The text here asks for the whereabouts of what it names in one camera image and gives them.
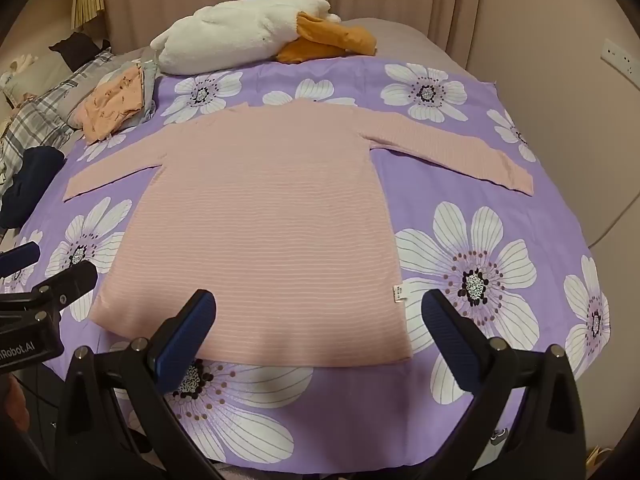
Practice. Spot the grey garment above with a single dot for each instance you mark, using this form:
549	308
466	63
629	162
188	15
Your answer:
150	85

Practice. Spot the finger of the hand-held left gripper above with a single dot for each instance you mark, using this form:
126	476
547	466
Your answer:
20	256
75	280

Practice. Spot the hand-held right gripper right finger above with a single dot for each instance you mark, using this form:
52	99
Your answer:
452	342

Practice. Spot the dark navy cloth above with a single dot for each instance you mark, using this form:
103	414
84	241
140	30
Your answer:
35	180

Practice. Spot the pink striped long-sleeve shirt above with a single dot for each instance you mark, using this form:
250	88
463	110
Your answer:
260	220

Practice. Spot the purple floral bed sheet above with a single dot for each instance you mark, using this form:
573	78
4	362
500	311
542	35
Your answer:
450	200

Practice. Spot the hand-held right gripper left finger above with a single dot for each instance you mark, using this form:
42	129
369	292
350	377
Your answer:
184	342

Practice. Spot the pink bed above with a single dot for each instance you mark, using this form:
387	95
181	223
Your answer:
415	42

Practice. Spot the cream patterned cloth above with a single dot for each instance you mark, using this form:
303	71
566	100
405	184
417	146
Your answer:
17	77

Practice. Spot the white goose plush toy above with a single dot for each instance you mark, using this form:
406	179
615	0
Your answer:
225	35

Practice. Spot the white wall socket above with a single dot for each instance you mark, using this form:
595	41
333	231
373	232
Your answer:
620	56

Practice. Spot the person's left hand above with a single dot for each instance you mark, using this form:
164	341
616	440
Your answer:
12	405

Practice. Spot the black cloth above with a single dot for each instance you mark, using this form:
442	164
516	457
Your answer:
75	50

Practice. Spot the grey plaid blanket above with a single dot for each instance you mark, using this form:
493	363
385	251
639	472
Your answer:
35	115

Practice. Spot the orange printed garment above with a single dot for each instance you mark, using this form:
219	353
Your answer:
112	102

